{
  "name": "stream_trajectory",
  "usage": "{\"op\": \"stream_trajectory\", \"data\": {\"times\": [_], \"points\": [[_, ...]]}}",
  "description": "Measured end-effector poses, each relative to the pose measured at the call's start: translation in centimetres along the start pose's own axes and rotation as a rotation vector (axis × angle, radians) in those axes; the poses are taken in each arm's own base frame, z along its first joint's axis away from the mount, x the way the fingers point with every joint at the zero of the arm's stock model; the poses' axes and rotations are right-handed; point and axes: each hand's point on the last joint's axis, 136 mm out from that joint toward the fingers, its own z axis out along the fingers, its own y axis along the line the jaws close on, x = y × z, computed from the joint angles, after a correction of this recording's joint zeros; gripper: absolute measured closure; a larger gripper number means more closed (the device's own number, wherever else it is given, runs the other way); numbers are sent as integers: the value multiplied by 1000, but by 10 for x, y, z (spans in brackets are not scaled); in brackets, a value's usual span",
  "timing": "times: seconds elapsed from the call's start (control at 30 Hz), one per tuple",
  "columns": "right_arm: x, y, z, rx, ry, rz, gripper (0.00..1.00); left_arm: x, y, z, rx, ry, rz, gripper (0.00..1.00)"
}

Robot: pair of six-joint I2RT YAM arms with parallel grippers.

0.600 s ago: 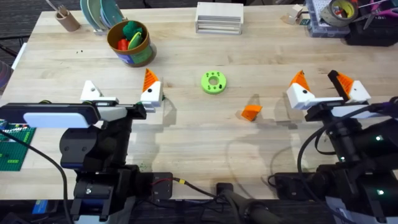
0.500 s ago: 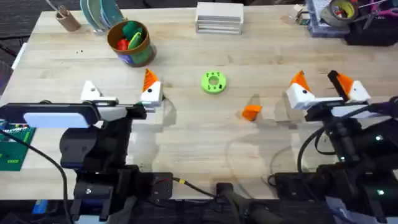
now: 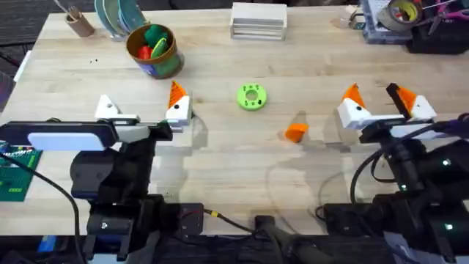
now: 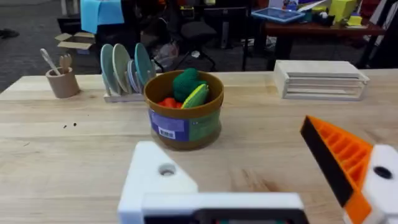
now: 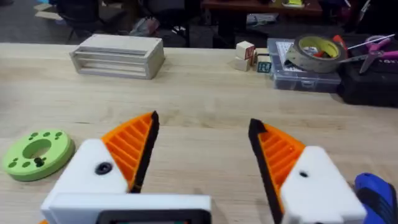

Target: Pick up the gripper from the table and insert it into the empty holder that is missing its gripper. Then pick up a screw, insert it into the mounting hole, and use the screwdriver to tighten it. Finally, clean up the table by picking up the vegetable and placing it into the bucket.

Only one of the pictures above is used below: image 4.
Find white orange left gripper right finger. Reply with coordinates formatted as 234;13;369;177
299;114;398;224

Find bare white left gripper left finger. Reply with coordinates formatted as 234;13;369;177
117;141;199;224

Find brown tub with knitted toys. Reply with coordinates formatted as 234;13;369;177
143;68;225;152

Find pale wooden peg rack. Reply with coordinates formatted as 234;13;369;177
102;70;157;103

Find pale wooden flat box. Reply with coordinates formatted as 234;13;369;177
273;59;371;101

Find small pale blue plate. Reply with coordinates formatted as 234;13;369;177
126;59;141;94

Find teal plate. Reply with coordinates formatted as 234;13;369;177
134;42;154;86

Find pale green plate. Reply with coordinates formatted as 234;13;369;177
99;44;121;96
112;43;132;94

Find tan cutlery cup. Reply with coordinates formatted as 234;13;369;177
45;66;80;100

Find clear plastic bag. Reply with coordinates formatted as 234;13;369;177
153;41;180;68

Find reddish brown table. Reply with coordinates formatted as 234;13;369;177
263;21;387;70

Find wooden fork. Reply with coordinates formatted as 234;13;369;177
58;53;73;74

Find white spoon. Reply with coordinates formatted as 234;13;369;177
39;48;62;77

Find open cardboard box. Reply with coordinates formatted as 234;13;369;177
54;31;96;51

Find black office chair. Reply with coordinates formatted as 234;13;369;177
172;5;219;73

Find yellow box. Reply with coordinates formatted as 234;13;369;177
328;0;359;23

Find blue tray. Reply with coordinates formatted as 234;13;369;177
251;6;306;24

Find blue cloth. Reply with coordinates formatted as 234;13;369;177
80;0;126;35

